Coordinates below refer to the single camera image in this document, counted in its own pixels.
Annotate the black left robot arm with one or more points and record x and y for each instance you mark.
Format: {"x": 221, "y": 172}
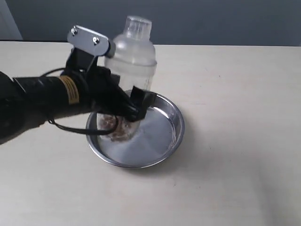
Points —
{"x": 28, "y": 102}

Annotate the clear plastic shaker bottle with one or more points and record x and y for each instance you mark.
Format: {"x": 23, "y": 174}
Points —
{"x": 135, "y": 62}

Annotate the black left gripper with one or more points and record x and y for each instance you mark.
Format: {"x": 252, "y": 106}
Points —
{"x": 109, "y": 98}

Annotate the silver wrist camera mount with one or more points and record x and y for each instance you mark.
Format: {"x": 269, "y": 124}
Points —
{"x": 91, "y": 42}

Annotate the round stainless steel plate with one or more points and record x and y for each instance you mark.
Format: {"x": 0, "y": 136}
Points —
{"x": 157, "y": 138}

